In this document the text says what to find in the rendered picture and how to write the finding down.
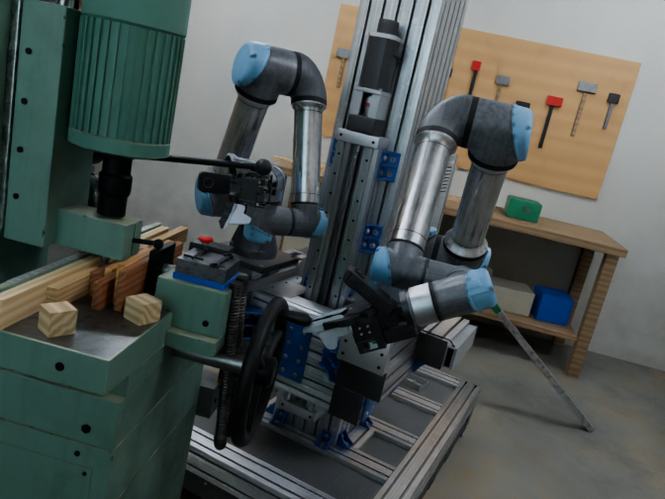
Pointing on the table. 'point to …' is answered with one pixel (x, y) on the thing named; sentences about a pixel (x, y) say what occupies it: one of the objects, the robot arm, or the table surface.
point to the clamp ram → (161, 259)
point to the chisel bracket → (97, 232)
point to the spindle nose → (114, 185)
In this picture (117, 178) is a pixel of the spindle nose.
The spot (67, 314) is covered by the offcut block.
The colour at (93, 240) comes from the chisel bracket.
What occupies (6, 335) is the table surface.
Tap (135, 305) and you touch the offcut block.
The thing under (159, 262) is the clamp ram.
